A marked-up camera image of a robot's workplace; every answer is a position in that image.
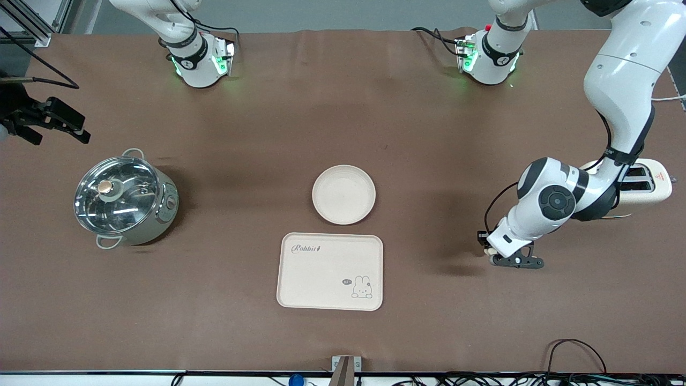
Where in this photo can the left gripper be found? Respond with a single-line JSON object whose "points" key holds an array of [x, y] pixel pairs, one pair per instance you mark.
{"points": [[481, 238]]}

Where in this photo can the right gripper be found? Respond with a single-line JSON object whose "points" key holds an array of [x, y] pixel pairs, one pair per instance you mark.
{"points": [[16, 109]]}

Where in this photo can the cream round plate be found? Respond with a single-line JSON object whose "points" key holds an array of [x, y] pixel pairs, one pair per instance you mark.
{"points": [[343, 195]]}

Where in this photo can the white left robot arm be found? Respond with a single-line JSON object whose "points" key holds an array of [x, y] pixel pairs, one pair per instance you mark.
{"points": [[621, 80]]}

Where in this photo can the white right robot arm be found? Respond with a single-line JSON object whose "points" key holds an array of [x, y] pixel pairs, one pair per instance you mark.
{"points": [[195, 69]]}

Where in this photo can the glass pot lid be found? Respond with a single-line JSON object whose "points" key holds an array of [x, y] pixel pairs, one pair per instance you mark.
{"points": [[115, 195]]}

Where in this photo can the brown table cover cloth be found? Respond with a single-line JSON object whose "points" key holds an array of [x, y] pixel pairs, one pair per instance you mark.
{"points": [[429, 134]]}

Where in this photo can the steel electric cooking pot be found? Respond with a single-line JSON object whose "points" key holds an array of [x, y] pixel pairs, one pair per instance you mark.
{"points": [[163, 206]]}

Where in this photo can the cream two-slot toaster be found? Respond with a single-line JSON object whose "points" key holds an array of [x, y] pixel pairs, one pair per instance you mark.
{"points": [[662, 187]]}

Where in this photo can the beige rabbit print tray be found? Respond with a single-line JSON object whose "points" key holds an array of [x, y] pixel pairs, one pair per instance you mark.
{"points": [[321, 273]]}

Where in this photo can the blue round cap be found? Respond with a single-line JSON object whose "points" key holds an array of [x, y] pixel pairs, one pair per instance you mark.
{"points": [[296, 380]]}

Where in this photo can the aluminium frame profile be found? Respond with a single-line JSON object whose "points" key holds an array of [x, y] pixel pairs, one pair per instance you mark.
{"points": [[37, 29]]}

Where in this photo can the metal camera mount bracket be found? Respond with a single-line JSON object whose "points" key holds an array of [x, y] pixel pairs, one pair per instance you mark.
{"points": [[346, 370]]}

